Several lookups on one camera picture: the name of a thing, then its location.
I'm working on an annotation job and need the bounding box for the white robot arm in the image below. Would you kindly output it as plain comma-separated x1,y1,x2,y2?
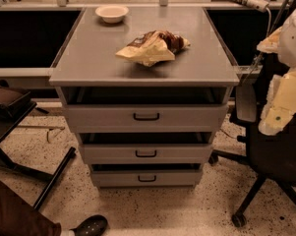
257,9,296,136

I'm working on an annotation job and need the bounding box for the white cable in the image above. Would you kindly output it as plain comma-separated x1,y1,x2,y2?
242,7,273,84

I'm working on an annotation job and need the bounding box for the grey drawer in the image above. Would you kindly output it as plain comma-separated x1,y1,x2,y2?
90,170,203,188
80,144,212,164
63,104,228,133

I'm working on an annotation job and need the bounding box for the white bowl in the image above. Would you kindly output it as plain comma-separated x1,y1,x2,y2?
95,5,129,24

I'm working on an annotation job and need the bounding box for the grey bottom drawer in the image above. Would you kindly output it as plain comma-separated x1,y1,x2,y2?
90,170,203,188

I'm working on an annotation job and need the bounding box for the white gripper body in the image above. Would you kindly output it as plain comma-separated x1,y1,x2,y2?
258,68,296,136

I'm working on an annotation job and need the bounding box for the black side table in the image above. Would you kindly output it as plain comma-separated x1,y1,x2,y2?
0,98,77,211

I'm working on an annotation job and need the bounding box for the yellow brown chip bag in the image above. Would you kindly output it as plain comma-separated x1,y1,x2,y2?
115,30,190,67

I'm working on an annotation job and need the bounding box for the grey top drawer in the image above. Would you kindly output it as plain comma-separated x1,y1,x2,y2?
63,104,228,133

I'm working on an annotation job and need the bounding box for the dark box on table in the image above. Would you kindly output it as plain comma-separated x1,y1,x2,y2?
0,80,30,118

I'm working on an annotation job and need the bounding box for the brown trouser leg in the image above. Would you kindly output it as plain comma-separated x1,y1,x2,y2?
0,181,61,236

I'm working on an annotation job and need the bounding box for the grey drawer cabinet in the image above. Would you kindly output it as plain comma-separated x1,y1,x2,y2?
50,6,239,174

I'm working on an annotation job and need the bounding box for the black perforated shoe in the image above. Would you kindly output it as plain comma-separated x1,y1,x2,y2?
72,214,108,236

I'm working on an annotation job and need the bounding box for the black office chair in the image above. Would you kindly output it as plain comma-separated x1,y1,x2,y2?
208,52,296,228

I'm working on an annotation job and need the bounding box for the grey middle drawer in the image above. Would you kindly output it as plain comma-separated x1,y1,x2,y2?
80,144,212,164

